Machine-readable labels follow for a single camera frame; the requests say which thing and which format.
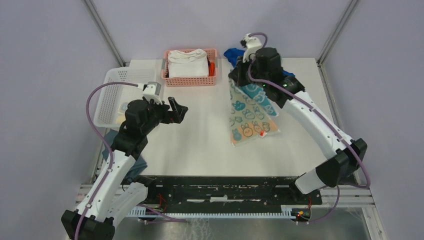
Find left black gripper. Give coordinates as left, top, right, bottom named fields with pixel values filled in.
left=141, top=96, right=188, bottom=135

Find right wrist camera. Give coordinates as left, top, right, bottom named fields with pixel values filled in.
left=240, top=32, right=264, bottom=63

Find yellow duck towel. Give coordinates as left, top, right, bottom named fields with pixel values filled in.
left=115, top=114, right=126, bottom=125

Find rabbit print towel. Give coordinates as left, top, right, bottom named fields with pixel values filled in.
left=119, top=102, right=129, bottom=113

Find white cable duct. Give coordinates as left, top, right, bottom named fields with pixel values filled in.
left=126, top=206, right=296, bottom=220

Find orange towel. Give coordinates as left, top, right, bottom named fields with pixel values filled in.
left=208, top=61, right=216, bottom=77

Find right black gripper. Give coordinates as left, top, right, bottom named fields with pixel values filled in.
left=229, top=53, right=269, bottom=89

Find aluminium frame rails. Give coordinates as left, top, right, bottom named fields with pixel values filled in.
left=66, top=183, right=388, bottom=240

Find white plastic basket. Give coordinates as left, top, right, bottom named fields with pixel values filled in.
left=93, top=67, right=165, bottom=130

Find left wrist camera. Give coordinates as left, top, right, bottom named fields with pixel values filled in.
left=137, top=81, right=163, bottom=105

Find blue bunny pattern towel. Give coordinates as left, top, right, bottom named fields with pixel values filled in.
left=228, top=79, right=280, bottom=147

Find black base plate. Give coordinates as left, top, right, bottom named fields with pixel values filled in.
left=122, top=175, right=323, bottom=214

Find pink plastic basket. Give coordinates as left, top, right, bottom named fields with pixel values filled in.
left=160, top=48, right=218, bottom=87

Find white folded towel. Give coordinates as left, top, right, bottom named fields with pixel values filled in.
left=167, top=48, right=209, bottom=78

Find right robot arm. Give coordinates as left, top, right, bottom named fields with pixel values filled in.
left=228, top=47, right=368, bottom=204

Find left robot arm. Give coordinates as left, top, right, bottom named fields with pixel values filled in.
left=61, top=97, right=189, bottom=240

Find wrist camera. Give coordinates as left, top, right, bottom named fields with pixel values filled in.
left=240, top=32, right=264, bottom=63
left=137, top=81, right=163, bottom=105

